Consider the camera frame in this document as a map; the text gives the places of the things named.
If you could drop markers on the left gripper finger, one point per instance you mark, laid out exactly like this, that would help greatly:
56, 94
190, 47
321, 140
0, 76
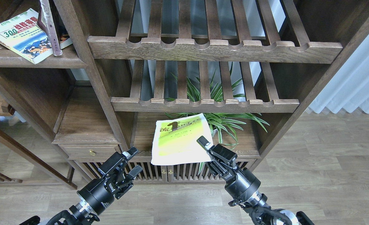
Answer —
117, 161
133, 173

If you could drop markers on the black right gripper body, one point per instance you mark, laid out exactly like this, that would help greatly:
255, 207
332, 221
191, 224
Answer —
242, 185

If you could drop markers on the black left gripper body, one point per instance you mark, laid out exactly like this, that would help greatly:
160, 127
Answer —
100, 193

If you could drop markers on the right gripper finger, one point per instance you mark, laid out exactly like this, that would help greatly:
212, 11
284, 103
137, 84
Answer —
221, 157

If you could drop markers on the yellow green cover book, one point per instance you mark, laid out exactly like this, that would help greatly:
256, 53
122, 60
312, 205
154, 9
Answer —
175, 141

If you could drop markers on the maroon cover book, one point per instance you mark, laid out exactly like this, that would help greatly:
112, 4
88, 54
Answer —
49, 22

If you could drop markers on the white blue illustrated book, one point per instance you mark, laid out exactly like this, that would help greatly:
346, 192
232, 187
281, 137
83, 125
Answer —
22, 35

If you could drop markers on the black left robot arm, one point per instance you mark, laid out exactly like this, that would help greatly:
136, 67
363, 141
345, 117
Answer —
66, 217

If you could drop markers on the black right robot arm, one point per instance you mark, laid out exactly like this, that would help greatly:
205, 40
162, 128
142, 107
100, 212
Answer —
263, 214

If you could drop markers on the brass drawer knob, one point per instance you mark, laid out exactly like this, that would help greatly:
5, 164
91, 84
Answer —
92, 153

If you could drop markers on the green spider plant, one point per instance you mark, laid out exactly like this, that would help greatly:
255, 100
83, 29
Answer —
224, 125

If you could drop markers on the dark wooden bookshelf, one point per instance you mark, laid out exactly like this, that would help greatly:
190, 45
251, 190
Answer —
128, 65

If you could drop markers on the white pleated curtain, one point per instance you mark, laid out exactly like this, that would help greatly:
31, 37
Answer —
348, 90

